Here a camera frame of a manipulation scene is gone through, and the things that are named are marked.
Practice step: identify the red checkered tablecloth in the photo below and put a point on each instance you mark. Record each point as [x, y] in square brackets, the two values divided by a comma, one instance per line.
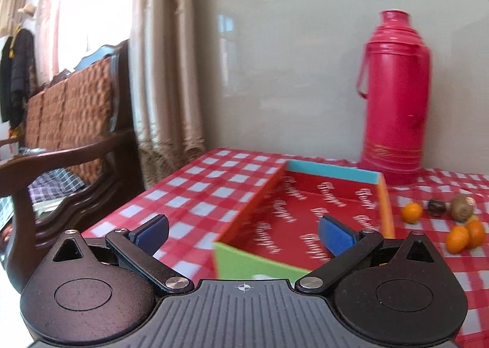
[198, 195]

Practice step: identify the beige curtain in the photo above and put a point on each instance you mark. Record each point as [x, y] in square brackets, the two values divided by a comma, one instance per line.
[168, 57]

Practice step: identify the black hanging coat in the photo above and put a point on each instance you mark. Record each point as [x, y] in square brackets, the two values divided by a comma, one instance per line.
[15, 72]

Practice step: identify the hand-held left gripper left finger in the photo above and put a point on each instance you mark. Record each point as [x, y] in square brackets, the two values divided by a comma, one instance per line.
[152, 234]

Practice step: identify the beige hat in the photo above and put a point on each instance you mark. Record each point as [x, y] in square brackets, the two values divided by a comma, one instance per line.
[26, 9]

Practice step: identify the red printed cardboard box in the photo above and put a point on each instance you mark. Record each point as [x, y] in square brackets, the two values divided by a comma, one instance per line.
[305, 214]

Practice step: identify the plaid cloth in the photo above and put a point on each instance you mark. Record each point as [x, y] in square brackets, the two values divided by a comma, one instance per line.
[49, 185]

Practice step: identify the small orange kumquat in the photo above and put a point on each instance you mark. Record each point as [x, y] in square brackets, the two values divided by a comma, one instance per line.
[457, 240]
[476, 233]
[412, 212]

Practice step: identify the brown kiwi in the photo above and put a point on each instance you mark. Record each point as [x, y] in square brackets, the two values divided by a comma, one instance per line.
[462, 207]

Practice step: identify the dark wooden sofa bench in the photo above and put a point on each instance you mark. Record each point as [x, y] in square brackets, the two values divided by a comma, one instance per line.
[76, 164]

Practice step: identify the red thermos flask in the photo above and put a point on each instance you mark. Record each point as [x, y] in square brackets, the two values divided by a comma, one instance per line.
[396, 99]

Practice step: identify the brown patterned seat cushion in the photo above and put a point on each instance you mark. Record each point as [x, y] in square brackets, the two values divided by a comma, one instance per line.
[72, 107]

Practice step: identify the dark brown chestnut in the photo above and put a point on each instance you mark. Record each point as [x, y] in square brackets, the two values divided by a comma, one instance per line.
[436, 207]

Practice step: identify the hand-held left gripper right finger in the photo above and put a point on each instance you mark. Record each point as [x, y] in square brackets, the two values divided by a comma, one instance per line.
[336, 236]

